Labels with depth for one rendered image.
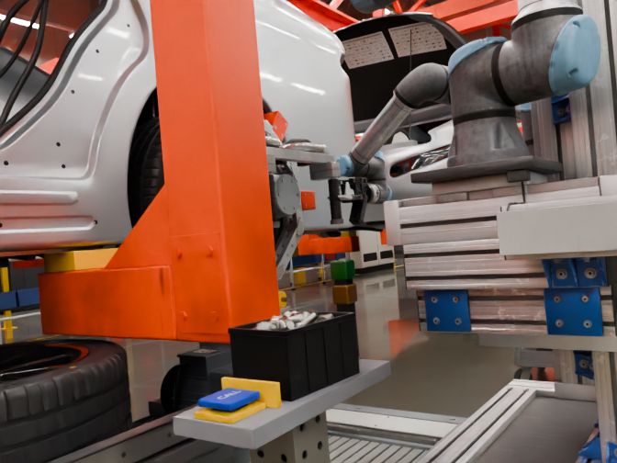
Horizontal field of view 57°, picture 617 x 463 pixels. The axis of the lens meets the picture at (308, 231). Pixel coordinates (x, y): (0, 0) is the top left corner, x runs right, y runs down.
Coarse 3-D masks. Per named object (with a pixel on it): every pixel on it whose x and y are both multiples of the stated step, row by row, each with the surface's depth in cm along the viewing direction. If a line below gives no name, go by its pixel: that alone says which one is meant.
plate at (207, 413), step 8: (208, 408) 89; (240, 408) 88; (248, 408) 88; (256, 408) 88; (264, 408) 90; (200, 416) 87; (208, 416) 86; (216, 416) 85; (224, 416) 84; (232, 416) 84; (240, 416) 85
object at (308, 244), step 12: (300, 240) 618; (312, 240) 609; (324, 240) 600; (336, 240) 591; (348, 240) 583; (300, 252) 618; (312, 252) 609; (324, 252) 601; (336, 252) 592; (348, 252) 584
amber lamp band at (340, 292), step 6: (336, 288) 118; (342, 288) 117; (348, 288) 117; (354, 288) 119; (336, 294) 118; (342, 294) 117; (348, 294) 117; (354, 294) 119; (336, 300) 118; (342, 300) 117; (348, 300) 117; (354, 300) 119
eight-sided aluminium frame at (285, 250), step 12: (264, 120) 190; (276, 168) 203; (288, 168) 200; (300, 192) 205; (300, 204) 204; (288, 216) 205; (300, 216) 204; (288, 228) 203; (300, 228) 202; (288, 240) 198; (276, 252) 197; (288, 252) 196; (276, 264) 192
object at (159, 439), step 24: (192, 408) 115; (144, 432) 102; (168, 432) 106; (72, 456) 93; (96, 456) 94; (120, 456) 97; (144, 456) 101; (168, 456) 105; (192, 456) 110; (216, 456) 115
